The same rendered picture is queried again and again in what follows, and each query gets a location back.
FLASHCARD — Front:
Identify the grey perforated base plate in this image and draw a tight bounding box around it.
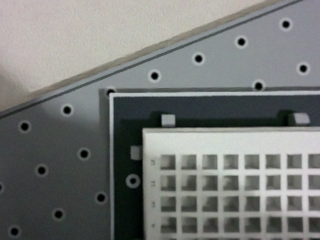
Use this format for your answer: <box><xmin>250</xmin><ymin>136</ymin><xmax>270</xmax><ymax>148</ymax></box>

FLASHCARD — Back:
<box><xmin>0</xmin><ymin>0</ymin><xmax>320</xmax><ymax>240</ymax></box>

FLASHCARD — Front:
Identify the black rectangular nest plate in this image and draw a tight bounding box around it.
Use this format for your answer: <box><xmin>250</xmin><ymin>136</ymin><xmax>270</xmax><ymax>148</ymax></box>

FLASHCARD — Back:
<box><xmin>110</xmin><ymin>91</ymin><xmax>320</xmax><ymax>240</ymax></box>

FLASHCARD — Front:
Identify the white well plate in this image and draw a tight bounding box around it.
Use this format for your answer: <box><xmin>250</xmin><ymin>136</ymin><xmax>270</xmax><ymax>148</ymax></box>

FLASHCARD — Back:
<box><xmin>143</xmin><ymin>127</ymin><xmax>320</xmax><ymax>240</ymax></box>

